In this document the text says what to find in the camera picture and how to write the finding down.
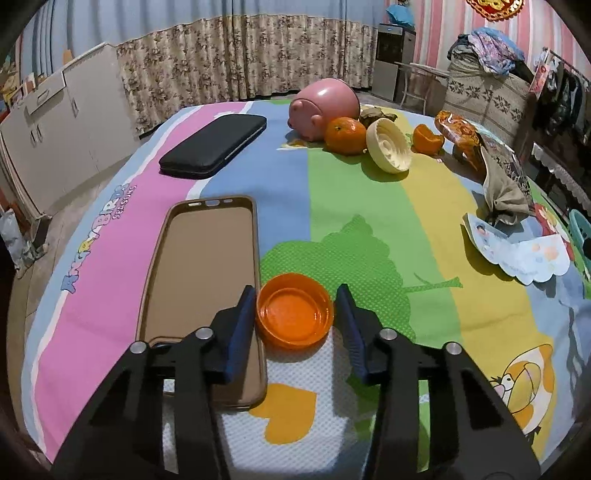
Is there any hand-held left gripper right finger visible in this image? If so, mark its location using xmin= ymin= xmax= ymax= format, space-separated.
xmin=335 ymin=283 xmax=542 ymax=480

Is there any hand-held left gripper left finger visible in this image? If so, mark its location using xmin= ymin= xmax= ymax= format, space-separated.
xmin=51 ymin=285 xmax=257 ymax=480

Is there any orange plastic lid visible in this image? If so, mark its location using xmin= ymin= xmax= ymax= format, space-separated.
xmin=256 ymin=273 xmax=334 ymax=349

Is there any orange tangerine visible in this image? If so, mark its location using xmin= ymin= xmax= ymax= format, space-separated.
xmin=324 ymin=117 xmax=369 ymax=155

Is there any brown paper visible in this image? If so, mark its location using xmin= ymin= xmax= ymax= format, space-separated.
xmin=359 ymin=105 xmax=399 ymax=130
xmin=480 ymin=147 xmax=532 ymax=227

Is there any brown phone case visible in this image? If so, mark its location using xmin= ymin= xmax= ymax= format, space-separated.
xmin=135 ymin=196 xmax=269 ymax=411

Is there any white scalloped paper card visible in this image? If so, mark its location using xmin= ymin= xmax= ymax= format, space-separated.
xmin=461 ymin=212 xmax=573 ymax=286

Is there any cream plastic lid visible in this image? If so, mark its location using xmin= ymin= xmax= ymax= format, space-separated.
xmin=366 ymin=118 xmax=413 ymax=175

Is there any black textured case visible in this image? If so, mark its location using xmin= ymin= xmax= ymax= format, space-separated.
xmin=159 ymin=113 xmax=267 ymax=178

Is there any peeled tangerine piece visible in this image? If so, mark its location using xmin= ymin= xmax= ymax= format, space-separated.
xmin=411 ymin=124 xmax=445 ymax=154

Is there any orange snack bag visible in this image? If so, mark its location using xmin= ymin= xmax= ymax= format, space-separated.
xmin=435 ymin=111 xmax=490 ymax=178

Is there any pink mug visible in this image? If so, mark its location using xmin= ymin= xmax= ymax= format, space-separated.
xmin=287 ymin=78 xmax=361 ymax=143

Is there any shiny printed packet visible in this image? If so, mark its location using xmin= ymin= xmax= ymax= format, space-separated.
xmin=478 ymin=131 xmax=532 ymax=195

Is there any teal plastic basket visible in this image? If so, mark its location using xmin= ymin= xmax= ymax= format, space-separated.
xmin=568 ymin=209 xmax=591 ymax=282

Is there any dark cabinet with lace cloth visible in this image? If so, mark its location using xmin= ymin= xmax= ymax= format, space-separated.
xmin=531 ymin=141 xmax=591 ymax=208

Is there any folding table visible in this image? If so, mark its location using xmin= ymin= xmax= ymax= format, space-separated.
xmin=394 ymin=62 xmax=451 ymax=114

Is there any white cabinet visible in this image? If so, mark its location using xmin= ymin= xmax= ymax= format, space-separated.
xmin=0 ymin=42 xmax=139 ymax=217

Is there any floral covered furniture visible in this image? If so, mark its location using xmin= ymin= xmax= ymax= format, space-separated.
xmin=443 ymin=48 xmax=539 ymax=148

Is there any floral and blue curtain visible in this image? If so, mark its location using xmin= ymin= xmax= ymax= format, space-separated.
xmin=18 ymin=0 xmax=389 ymax=139

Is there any grey water dispenser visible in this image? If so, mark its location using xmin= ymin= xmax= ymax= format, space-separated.
xmin=372 ymin=22 xmax=416 ymax=103

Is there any pile of clothes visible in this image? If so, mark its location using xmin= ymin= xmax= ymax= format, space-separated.
xmin=449 ymin=27 xmax=527 ymax=77

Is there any blue cloth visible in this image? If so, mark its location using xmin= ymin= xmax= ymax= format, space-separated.
xmin=385 ymin=2 xmax=415 ymax=27

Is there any clothes rack with garments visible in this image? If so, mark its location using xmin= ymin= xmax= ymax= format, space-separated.
xmin=531 ymin=46 xmax=591 ymax=139

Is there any red wall decoration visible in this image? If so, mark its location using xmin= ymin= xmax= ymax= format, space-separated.
xmin=466 ymin=0 xmax=509 ymax=17

